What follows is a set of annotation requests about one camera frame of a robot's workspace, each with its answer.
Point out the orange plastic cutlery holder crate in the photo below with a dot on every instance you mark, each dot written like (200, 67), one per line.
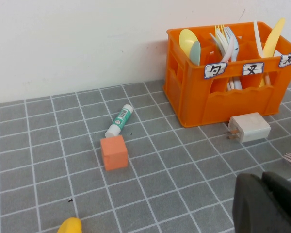
(232, 106)

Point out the white label reading 刀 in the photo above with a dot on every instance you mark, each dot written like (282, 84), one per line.
(289, 60)

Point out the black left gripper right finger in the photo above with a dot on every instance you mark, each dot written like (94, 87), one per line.
(288, 201)

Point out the pale green plastic spoon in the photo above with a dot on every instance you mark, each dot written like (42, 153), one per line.
(195, 53)

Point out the white charger plug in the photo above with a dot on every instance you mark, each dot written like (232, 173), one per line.
(252, 127)

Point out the orange foam cube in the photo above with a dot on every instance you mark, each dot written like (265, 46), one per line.
(114, 153)

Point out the yellow plastic fork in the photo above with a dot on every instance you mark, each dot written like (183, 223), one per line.
(220, 32)

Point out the white label reading 勺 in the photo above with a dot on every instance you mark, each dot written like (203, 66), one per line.
(215, 70)

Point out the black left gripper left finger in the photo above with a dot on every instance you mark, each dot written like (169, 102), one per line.
(254, 208)

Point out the yellow rubber duck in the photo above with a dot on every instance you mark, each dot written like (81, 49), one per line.
(70, 225)

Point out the yellow plastic knife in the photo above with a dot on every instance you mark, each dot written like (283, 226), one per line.
(272, 38)

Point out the white plastic knife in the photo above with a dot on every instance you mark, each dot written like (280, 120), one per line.
(258, 41)

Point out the light blue plastic fork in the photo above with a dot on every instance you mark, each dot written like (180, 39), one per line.
(234, 52)

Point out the white green glue stick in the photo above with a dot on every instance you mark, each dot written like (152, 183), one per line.
(120, 120)

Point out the white label reading 叉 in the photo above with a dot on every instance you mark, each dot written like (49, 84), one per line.
(253, 69)

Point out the yellow plastic spoon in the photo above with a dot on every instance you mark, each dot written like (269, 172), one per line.
(186, 40)

